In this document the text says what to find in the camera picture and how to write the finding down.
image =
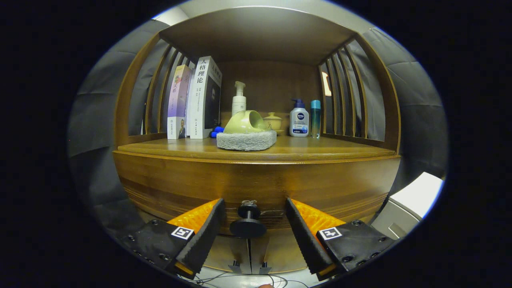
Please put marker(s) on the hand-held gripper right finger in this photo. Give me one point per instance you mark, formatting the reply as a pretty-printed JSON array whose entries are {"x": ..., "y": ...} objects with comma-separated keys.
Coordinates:
[{"x": 306, "y": 240}]

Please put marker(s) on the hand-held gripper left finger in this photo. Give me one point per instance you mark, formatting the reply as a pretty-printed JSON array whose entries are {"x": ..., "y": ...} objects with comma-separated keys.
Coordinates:
[{"x": 206, "y": 236}]

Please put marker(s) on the brown wooden drawer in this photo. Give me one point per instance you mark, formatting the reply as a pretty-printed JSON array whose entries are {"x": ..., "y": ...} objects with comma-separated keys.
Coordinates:
[{"x": 256, "y": 180}]

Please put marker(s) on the wooden cabinet door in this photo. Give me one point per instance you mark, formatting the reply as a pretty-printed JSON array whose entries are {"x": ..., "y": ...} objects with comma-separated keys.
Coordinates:
[
  {"x": 232, "y": 252},
  {"x": 280, "y": 248}
]

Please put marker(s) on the wooden cabinet countertop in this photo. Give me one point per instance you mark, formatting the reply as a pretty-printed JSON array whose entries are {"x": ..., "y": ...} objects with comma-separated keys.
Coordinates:
[{"x": 328, "y": 148}]

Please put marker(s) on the brown wooden cabinet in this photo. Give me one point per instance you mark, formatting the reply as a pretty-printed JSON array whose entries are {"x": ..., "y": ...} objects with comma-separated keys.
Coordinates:
[{"x": 272, "y": 84}]

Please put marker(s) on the blue cloth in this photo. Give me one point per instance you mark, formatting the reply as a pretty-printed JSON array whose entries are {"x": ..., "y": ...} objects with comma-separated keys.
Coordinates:
[{"x": 218, "y": 130}]

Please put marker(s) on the thin pale book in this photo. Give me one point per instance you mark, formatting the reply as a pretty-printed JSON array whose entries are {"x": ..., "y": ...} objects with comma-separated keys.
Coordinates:
[{"x": 189, "y": 128}]

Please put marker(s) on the white grey appliance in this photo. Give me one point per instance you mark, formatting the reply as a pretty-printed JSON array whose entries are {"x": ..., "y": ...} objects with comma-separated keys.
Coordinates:
[{"x": 416, "y": 196}]

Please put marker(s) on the white lotion bottle blue cap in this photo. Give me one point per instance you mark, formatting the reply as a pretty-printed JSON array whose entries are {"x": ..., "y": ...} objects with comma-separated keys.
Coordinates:
[{"x": 299, "y": 120}]

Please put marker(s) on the slim teal bottle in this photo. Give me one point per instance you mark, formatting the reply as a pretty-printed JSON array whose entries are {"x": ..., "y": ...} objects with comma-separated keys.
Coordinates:
[{"x": 315, "y": 120}]

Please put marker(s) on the yellow lidded teacup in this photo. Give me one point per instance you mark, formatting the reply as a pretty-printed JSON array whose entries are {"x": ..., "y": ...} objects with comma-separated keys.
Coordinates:
[{"x": 274, "y": 120}]

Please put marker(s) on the purple book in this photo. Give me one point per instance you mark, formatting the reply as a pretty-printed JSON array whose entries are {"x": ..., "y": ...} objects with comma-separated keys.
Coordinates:
[{"x": 178, "y": 104}]

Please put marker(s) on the white pump bottle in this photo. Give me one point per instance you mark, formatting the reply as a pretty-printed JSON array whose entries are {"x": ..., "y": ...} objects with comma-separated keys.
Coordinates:
[{"x": 239, "y": 104}]

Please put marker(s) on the thick white book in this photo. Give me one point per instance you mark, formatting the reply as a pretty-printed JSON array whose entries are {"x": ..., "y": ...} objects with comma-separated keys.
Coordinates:
[{"x": 200, "y": 100}]

